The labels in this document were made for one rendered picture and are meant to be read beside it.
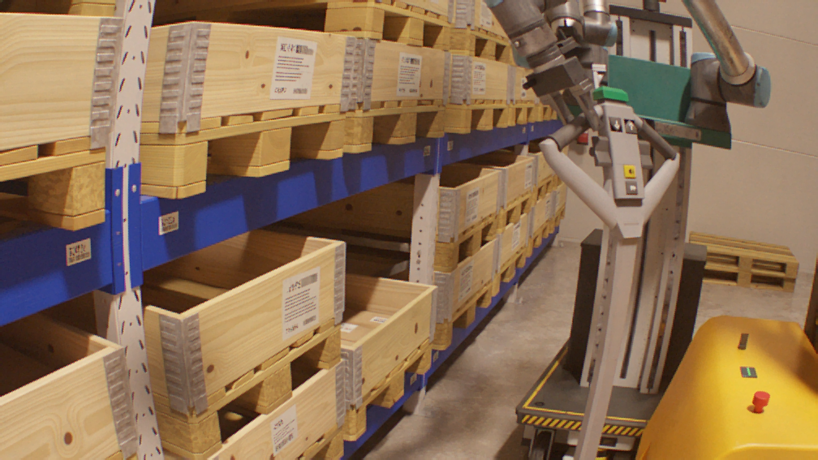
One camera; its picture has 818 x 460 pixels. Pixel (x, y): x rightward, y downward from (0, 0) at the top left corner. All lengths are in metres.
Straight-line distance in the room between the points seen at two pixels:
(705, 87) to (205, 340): 1.74
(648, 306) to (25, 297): 2.25
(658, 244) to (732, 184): 4.39
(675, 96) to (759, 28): 4.65
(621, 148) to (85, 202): 1.06
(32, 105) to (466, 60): 2.34
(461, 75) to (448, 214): 0.57
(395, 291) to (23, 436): 2.21
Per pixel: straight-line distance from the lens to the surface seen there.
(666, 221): 2.67
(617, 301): 1.55
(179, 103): 1.32
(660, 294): 2.68
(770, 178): 7.10
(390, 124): 2.40
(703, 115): 2.39
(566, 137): 1.43
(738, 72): 2.26
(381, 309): 3.02
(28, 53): 0.99
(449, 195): 3.08
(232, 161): 1.64
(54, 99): 1.03
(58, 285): 1.17
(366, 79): 2.10
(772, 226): 7.16
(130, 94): 1.27
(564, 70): 1.42
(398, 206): 3.16
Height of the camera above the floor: 1.40
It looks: 12 degrees down
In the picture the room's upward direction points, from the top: 4 degrees clockwise
